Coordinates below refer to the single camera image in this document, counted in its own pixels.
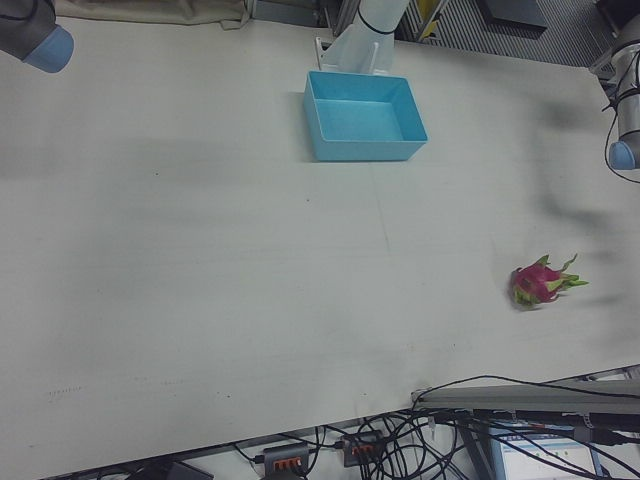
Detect pink green dragon fruit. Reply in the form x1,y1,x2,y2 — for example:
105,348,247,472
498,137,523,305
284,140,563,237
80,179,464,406
509,253,590,308

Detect light blue plastic bin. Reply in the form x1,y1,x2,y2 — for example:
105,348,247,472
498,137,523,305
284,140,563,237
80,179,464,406
301,70,430,163

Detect grey usb hub orange ports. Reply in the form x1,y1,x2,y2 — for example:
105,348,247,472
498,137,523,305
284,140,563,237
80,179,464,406
342,433,384,466
263,443,310,474

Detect beige cloth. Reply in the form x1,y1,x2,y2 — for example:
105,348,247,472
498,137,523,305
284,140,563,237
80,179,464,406
52,0,251,31

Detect black flat box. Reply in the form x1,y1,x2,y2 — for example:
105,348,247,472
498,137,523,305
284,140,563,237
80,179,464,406
479,0,549,39

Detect lit computer screen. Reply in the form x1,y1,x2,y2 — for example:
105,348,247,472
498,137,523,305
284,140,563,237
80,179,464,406
492,432,601,480

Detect long thin black cable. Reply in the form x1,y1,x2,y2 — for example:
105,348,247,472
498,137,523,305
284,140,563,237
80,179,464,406
413,374,640,401

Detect grey metal rail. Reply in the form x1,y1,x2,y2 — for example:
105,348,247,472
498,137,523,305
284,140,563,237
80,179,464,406
410,379,640,414

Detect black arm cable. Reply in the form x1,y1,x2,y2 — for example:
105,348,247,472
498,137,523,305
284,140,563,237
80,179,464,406
601,88,640,182

